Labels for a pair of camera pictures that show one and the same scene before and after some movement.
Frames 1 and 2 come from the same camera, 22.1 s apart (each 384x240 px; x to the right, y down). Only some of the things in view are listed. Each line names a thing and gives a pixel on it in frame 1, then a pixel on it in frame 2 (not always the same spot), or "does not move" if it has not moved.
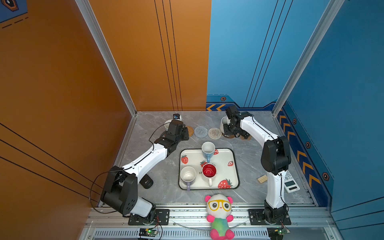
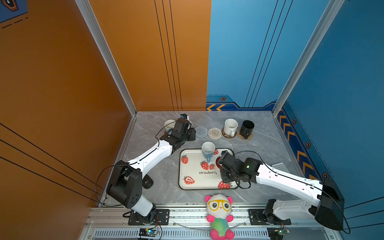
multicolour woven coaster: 214,133 does not move
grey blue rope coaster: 200,131 does not move
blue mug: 166,126 does not move
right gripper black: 226,130 to 224,179
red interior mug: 209,171 to 217,164
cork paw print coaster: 249,138 does not move
